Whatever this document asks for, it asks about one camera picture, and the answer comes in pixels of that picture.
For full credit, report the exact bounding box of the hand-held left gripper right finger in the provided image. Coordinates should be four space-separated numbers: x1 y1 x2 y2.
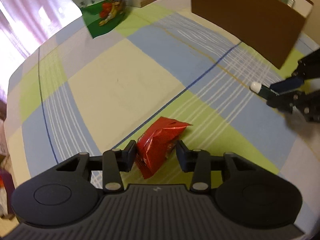
176 140 255 193

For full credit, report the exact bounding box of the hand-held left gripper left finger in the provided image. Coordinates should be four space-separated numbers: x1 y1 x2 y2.
56 140 138 193

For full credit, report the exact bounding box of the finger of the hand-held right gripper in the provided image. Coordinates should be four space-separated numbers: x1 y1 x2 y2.
266 90 320 123
269 51 320 96

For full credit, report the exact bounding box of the red snack packet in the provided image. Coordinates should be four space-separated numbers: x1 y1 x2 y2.
134 116 193 180

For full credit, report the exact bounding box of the dark green tube white cap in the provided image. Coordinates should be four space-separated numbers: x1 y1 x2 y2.
250 81 282 98

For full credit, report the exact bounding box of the brown storage box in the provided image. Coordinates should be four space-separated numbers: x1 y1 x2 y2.
191 0 314 70

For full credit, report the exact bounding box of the checkered cloth desktop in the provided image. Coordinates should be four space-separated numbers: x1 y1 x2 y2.
6 0 320 190

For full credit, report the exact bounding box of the maroon box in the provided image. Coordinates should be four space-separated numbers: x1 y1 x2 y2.
0 169 16 215

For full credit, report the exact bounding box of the green cartoon snack bag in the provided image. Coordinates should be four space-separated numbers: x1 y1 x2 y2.
61 0 127 39

